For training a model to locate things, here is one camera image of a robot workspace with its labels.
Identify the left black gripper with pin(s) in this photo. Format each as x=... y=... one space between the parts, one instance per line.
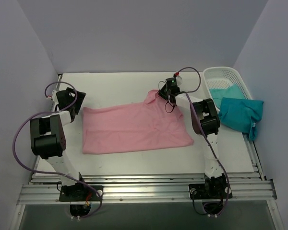
x=75 y=101

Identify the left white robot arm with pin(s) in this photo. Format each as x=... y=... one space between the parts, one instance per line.
x=47 y=135

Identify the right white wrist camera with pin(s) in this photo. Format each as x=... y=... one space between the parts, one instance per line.
x=178 y=78

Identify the pink t shirt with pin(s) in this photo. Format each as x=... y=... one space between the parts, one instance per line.
x=134 y=127

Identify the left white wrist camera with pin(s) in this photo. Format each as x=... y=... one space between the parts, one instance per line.
x=53 y=96

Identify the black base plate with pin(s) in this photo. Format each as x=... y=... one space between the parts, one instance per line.
x=204 y=191
x=79 y=192

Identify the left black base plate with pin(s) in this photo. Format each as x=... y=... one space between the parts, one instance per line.
x=79 y=192

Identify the white plastic basket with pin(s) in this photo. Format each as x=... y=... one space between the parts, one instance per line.
x=223 y=78

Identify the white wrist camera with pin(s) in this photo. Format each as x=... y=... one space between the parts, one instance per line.
x=53 y=96
x=178 y=78

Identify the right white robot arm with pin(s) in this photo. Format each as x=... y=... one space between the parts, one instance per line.
x=205 y=122

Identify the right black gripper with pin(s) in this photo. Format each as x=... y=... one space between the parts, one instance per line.
x=163 y=92

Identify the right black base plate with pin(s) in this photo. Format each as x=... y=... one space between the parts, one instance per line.
x=204 y=191

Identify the teal t shirt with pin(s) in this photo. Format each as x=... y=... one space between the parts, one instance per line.
x=237 y=112

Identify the aluminium mounting rail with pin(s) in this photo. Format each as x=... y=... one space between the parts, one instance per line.
x=161 y=188

